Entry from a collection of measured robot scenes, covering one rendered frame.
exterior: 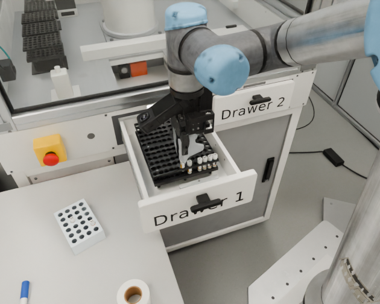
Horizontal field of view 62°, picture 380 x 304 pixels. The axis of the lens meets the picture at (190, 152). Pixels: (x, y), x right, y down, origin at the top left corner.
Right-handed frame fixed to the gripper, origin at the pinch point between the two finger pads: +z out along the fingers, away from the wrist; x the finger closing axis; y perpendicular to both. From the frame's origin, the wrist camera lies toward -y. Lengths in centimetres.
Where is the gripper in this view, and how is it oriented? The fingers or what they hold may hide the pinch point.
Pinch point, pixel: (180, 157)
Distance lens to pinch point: 78.8
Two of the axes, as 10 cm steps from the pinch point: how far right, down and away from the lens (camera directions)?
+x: -3.3, -6.5, 6.9
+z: 0.1, 7.3, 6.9
